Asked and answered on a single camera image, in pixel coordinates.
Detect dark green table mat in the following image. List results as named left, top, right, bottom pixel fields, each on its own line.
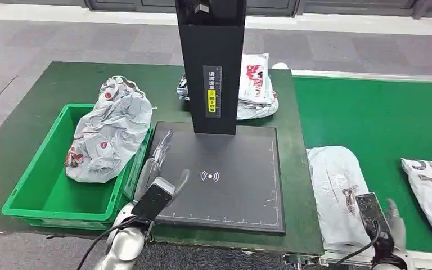
left=0, top=61, right=325, bottom=257

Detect pale grey parcel bag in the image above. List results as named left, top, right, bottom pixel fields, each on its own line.
left=306, top=145, right=376, bottom=259

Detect grey parcel bag red dots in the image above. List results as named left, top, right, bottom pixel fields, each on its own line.
left=64, top=75, right=157, bottom=185

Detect black yellow column label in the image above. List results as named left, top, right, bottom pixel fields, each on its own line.
left=202, top=65, right=223, bottom=119

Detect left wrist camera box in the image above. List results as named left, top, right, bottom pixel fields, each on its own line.
left=130, top=176, right=176, bottom=223

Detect green plastic crate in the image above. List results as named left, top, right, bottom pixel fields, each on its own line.
left=1, top=103, right=154, bottom=229

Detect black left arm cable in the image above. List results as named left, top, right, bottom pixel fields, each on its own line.
left=75, top=215, right=139, bottom=270

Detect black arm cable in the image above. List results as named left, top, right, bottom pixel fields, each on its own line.
left=75, top=215, right=139, bottom=270
left=334, top=219, right=381, bottom=268

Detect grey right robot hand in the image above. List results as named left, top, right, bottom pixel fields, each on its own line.
left=385, top=198, right=407, bottom=251

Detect black scanner column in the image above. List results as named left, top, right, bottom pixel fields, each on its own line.
left=174, top=0, right=248, bottom=136

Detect metal conveyor bracket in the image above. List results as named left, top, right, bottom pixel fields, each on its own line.
left=282, top=253, right=329, bottom=270

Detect white parcel bag red print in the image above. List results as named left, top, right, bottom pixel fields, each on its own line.
left=237, top=53, right=277, bottom=106

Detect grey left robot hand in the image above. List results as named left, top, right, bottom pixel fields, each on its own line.
left=133, top=129, right=191, bottom=203

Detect grey crumpled parcel bag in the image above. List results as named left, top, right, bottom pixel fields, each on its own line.
left=176, top=74, right=280, bottom=121

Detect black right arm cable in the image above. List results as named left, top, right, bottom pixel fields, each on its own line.
left=334, top=219, right=381, bottom=268

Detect black scanner base plate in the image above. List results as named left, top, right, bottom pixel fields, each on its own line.
left=147, top=121, right=287, bottom=236

